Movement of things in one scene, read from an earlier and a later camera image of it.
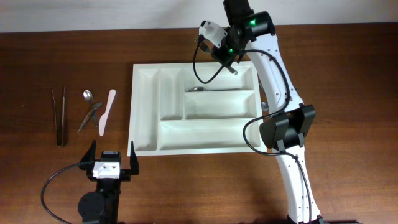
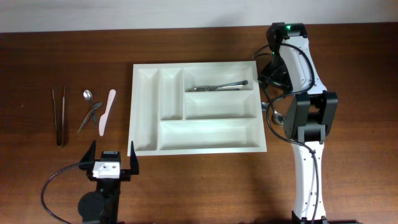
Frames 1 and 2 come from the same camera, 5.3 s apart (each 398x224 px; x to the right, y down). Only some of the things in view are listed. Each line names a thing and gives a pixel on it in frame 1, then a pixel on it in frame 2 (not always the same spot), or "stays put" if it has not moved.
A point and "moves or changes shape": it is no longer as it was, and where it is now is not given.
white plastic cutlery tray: x=196 y=109 stays put
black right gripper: x=226 y=58 → x=265 y=73
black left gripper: x=125 y=173 stays put
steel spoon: x=265 y=106 moves or changes shape
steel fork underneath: x=207 y=48 → x=239 y=83
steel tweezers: x=63 y=101 stays put
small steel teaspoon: x=88 y=95 stays put
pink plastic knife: x=102 y=121 stays put
